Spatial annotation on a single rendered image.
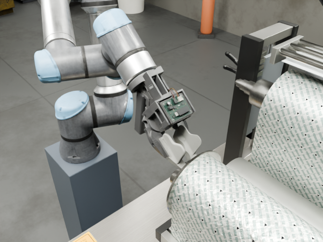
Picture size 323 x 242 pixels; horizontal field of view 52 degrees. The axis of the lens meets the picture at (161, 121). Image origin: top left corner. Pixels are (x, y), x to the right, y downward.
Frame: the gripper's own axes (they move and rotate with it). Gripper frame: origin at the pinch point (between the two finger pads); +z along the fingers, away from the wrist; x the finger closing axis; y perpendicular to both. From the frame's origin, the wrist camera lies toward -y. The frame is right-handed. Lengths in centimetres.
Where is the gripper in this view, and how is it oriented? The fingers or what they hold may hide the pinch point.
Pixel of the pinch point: (187, 165)
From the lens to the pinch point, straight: 68.7
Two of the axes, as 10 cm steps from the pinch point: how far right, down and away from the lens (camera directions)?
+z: 5.0, 8.6, -1.0
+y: 4.1, -3.4, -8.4
